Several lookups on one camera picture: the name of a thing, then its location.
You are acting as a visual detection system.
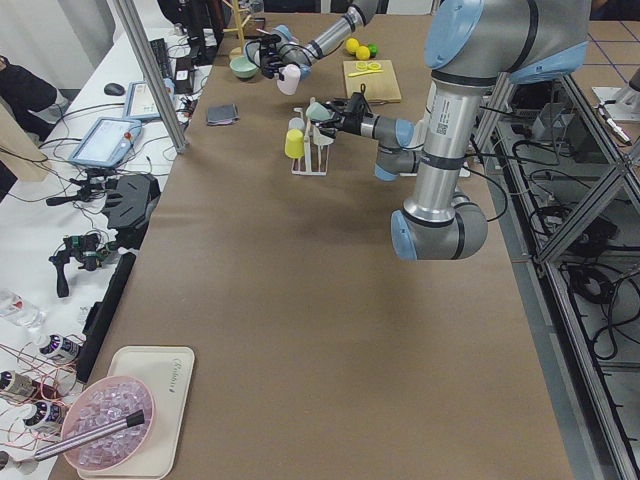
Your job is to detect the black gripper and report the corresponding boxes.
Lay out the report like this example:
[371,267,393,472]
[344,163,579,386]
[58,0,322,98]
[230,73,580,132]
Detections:
[258,37,283,78]
[311,99,375,139]

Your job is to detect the green plastic cup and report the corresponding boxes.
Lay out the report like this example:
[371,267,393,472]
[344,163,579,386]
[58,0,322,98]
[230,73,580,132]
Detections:
[305,101,333,123]

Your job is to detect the pink plastic cup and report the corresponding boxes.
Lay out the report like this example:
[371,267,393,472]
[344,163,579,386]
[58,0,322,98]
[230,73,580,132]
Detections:
[276,64,301,96]

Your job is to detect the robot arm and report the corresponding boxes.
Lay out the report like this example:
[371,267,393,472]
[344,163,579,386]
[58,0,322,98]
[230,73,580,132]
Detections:
[391,1,591,260]
[244,0,378,81]

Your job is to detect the grey plastic cup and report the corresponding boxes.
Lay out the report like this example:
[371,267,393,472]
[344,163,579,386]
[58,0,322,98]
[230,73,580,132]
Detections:
[288,117,306,132]

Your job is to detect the yellow plastic cup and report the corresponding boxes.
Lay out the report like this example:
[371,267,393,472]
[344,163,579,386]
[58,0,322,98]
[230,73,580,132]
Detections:
[284,128,304,159]

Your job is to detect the mint green bowl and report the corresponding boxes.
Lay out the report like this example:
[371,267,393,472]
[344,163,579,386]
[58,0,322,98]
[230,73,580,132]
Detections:
[229,56,259,80]

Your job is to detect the wooden mug tree stand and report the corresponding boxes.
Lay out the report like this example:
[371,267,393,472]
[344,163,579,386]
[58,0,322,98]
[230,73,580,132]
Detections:
[222,0,252,59]

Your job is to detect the bamboo cutting board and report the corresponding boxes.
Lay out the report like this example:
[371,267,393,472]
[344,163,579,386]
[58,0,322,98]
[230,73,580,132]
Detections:
[343,60,402,103]

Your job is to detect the yellow plastic knife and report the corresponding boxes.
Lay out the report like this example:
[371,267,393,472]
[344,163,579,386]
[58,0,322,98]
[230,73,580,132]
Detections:
[347,70,384,78]

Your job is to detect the whole yellow lemon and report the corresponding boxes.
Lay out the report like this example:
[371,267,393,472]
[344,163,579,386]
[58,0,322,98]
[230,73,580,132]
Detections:
[344,37,360,55]
[355,45,371,61]

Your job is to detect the grey folded cloth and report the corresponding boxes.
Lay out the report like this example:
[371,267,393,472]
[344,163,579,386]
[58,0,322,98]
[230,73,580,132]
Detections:
[206,104,239,126]

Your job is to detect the blue teach pendant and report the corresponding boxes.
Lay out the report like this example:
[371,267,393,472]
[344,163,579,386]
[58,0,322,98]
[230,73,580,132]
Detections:
[123,81,160,121]
[68,117,142,168]

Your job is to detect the black computer mouse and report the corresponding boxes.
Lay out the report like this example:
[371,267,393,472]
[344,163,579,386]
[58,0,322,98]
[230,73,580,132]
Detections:
[103,83,126,96]

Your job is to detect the beige plastic tray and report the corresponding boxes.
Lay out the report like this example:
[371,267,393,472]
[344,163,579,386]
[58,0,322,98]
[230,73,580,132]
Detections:
[77,346,195,479]

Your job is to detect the metal tongs in bowl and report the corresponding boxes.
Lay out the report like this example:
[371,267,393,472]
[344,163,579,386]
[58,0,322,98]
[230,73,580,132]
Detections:
[32,410,145,462]

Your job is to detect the pink bowl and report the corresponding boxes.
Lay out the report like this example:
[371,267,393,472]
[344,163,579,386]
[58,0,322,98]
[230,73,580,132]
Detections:
[60,375,157,472]

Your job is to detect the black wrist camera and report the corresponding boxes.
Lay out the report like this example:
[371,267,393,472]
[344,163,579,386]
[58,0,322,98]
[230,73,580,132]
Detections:
[345,83,372,120]
[258,31,282,43]

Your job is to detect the white wire cup rack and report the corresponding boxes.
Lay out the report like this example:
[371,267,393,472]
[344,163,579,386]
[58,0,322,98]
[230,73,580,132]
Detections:
[291,97,333,176]

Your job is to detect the aluminium frame post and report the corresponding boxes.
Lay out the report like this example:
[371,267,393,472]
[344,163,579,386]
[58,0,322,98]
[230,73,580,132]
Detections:
[114,0,187,154]

